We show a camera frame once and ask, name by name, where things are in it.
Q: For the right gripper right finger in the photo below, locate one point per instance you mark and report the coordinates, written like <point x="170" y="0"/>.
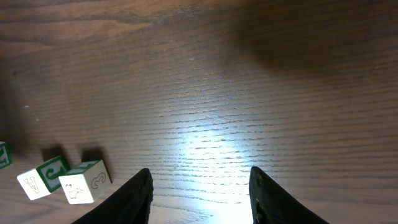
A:
<point x="271" y="204"/>

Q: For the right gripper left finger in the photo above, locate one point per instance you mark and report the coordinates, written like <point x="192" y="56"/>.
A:
<point x="130" y="204"/>

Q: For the yellow edged white block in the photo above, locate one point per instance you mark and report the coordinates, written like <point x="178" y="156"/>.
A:
<point x="44" y="179"/>

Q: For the red edged grape block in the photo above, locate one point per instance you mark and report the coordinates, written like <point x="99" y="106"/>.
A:
<point x="5" y="155"/>

